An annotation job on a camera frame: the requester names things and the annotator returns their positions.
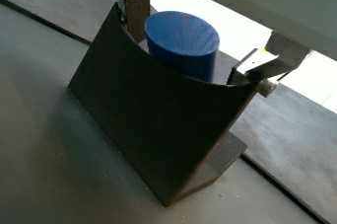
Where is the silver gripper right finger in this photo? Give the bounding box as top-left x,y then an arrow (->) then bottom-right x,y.
227,32 -> 311,97

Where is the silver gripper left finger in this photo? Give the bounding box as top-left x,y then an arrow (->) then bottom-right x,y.
118,0 -> 151,42

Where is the blue oval cylinder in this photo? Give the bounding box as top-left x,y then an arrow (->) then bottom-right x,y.
146,11 -> 220,82

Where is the black curved fixture stand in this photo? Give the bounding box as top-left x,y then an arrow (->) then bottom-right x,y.
69,7 -> 258,205

